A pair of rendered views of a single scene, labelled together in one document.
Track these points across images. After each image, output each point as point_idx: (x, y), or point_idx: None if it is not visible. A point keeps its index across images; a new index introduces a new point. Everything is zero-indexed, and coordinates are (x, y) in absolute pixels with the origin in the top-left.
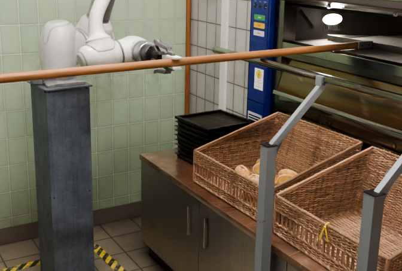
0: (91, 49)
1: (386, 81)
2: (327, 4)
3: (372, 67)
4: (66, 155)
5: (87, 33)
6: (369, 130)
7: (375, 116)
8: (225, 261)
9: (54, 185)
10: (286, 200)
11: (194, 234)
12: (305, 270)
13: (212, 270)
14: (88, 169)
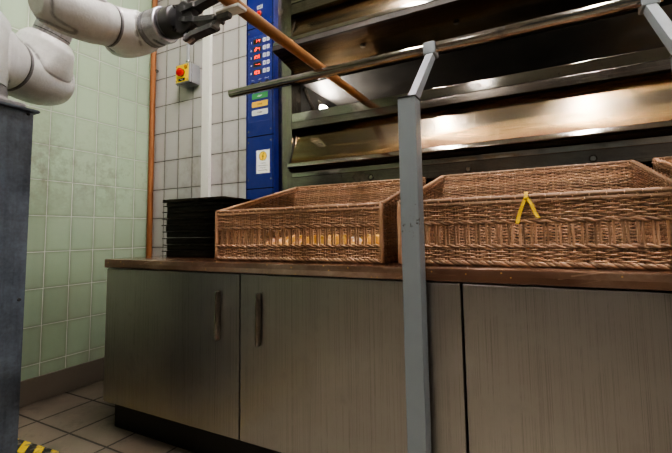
0: None
1: (437, 111)
2: (359, 45)
3: (422, 97)
4: None
5: (32, 45)
6: (429, 163)
7: (439, 144)
8: (307, 349)
9: None
10: (424, 200)
11: (228, 335)
12: (516, 275)
13: (275, 379)
14: (19, 258)
